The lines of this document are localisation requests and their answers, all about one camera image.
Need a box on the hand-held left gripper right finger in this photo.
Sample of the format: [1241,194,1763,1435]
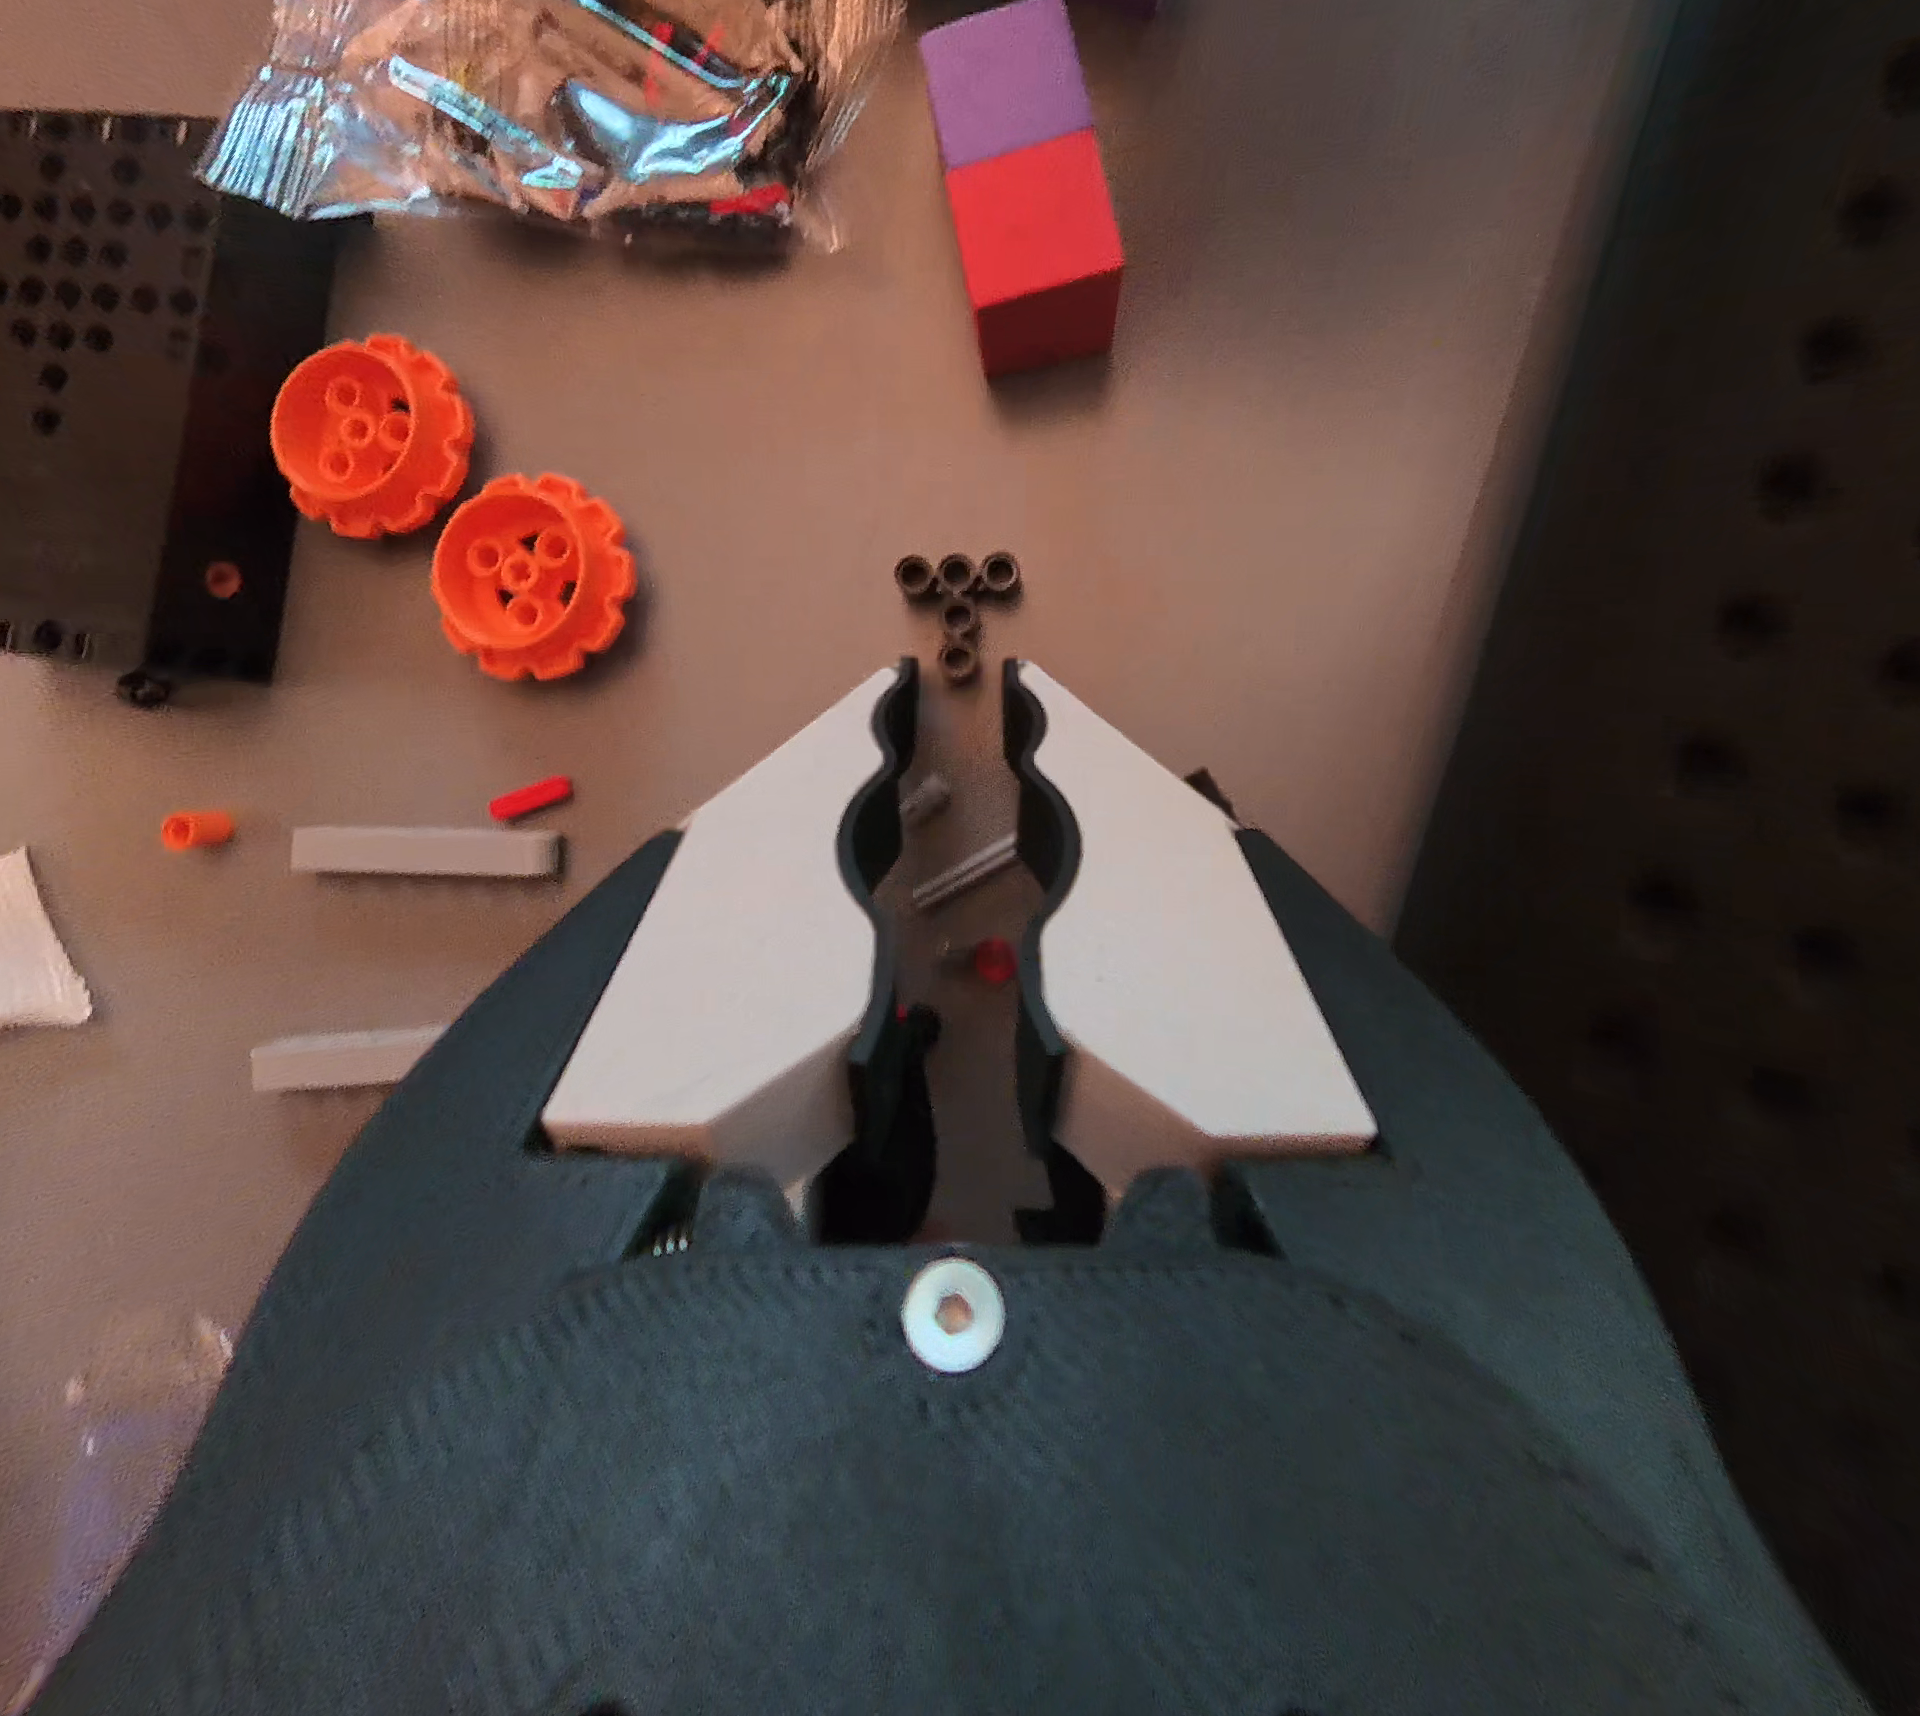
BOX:
[999,657,1381,1218]

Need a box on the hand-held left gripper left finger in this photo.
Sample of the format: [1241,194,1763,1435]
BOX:
[540,657,925,1225]

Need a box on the grey plastic beam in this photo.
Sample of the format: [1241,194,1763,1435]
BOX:
[288,823,565,881]
[251,1025,453,1095]

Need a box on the dark T-shaped connector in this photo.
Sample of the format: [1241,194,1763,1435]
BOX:
[895,550,1027,685]

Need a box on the white plastic pouch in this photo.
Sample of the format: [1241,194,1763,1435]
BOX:
[0,845,96,1032]

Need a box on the red foam cube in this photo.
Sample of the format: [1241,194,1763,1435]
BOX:
[944,127,1129,380]

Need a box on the clear bag of orange gears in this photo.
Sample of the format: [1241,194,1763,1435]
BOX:
[0,1310,234,1703]

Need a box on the grey axle rod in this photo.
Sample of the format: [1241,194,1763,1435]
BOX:
[911,845,1017,915]

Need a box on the orange gear wheel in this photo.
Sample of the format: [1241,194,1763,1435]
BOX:
[431,469,641,684]

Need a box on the dark perforated panel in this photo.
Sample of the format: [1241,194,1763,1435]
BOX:
[1395,0,1920,1716]

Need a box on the orange gear stack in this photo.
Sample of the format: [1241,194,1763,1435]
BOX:
[270,331,478,539]

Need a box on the black perforated control box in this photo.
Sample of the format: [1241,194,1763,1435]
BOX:
[0,109,340,685]

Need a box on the small clear bag of parts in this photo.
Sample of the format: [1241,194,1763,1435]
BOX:
[195,0,911,256]

